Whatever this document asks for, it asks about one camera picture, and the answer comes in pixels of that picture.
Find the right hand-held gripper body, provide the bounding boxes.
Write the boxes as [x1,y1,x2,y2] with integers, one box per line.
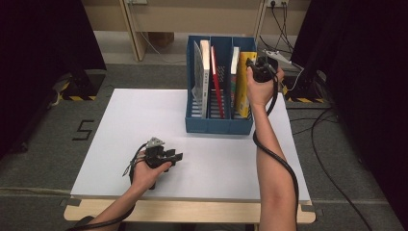
[253,49,293,84]

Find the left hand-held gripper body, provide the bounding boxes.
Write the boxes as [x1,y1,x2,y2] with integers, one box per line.
[144,137,171,169]

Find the teal blue book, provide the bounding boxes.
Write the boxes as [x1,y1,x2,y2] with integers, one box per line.
[229,46,241,107]

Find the yellow book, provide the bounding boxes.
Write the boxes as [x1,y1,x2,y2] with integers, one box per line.
[233,51,258,119]

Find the red book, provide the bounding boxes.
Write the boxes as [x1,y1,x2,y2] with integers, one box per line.
[210,45,226,119]

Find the blue plastic file rack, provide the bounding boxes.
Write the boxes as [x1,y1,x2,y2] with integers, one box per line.
[185,34,258,136]

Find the white picture-grid book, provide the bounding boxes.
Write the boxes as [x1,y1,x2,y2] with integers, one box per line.
[191,38,212,119]

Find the person's right hand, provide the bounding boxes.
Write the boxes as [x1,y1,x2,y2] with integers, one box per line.
[246,66,285,110]

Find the person's left hand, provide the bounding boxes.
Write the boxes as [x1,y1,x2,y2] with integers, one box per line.
[130,156,172,193]

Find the white board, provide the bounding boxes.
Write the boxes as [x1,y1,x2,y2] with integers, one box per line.
[70,89,312,202]

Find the black stand base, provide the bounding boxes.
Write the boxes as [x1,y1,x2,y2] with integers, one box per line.
[61,69,107,102]
[282,68,328,104]

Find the light wooden table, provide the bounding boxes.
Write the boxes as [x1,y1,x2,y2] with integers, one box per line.
[63,196,317,224]

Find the beige wooden desk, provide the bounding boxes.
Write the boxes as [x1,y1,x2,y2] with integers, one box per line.
[81,0,312,62]

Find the cardboard box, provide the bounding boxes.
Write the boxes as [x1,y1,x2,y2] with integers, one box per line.
[148,32,176,49]

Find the black curtain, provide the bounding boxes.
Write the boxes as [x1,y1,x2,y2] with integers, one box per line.
[290,0,408,229]
[0,0,108,162]

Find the left hand-held gripper cable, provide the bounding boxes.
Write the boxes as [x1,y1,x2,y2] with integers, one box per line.
[65,142,148,231]

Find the hand-held gripper cable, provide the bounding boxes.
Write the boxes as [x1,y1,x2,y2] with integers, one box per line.
[65,142,148,231]
[252,68,301,222]

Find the white cable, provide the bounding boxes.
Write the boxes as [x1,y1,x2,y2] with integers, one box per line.
[139,32,189,65]
[288,62,306,90]

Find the black socket cables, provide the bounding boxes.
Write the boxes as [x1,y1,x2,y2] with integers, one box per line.
[259,3,304,70]

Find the thin black floor cable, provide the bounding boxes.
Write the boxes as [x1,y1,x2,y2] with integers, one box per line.
[287,107,340,136]

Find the long black floor cable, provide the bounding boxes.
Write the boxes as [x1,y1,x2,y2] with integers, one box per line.
[310,109,374,231]

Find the right hand-held gripper cable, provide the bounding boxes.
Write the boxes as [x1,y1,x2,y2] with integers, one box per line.
[252,68,301,222]

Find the grey cable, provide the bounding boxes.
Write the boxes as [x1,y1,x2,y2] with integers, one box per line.
[47,75,71,109]

